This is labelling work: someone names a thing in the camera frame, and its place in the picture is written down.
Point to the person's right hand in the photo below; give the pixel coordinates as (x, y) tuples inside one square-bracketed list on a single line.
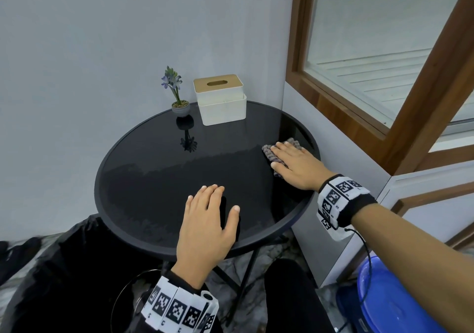
[(302, 169)]

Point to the person's left hand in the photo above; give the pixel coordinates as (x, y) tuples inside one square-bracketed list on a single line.
[(202, 240)]

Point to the person's left middle finger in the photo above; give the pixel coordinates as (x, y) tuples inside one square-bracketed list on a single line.
[(210, 202)]

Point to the person's left thumb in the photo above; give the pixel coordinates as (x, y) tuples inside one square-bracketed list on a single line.
[(233, 223)]

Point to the person's right thumb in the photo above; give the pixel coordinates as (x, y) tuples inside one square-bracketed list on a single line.
[(279, 170)]

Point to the person's left little finger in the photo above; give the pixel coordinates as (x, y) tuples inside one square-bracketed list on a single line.
[(189, 210)]

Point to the grey ribbed cleaning cloth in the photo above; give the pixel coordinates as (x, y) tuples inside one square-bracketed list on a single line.
[(268, 152)]

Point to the person's right forearm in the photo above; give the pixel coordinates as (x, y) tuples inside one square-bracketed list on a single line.
[(414, 262)]

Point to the round black glass table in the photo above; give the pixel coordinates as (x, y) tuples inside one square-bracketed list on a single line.
[(159, 181)]

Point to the white marker wristband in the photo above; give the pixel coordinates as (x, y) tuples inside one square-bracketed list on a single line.
[(177, 306), (339, 201)]

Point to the white tissue box wooden lid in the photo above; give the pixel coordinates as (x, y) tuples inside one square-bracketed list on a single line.
[(222, 105)]

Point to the person's black trouser leg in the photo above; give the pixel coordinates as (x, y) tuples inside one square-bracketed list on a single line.
[(296, 299)]

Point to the small potted purple flower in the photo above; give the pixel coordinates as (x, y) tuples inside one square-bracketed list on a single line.
[(180, 107)]

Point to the black bin bag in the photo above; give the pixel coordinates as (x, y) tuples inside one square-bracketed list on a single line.
[(66, 281)]

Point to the white panel with wooden trim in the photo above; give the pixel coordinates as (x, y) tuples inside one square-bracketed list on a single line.
[(429, 210)]

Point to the blue plastic bucket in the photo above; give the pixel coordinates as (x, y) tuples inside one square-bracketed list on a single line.
[(389, 303)]

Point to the wooden window frame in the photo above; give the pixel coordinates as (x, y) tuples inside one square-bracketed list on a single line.
[(418, 118)]

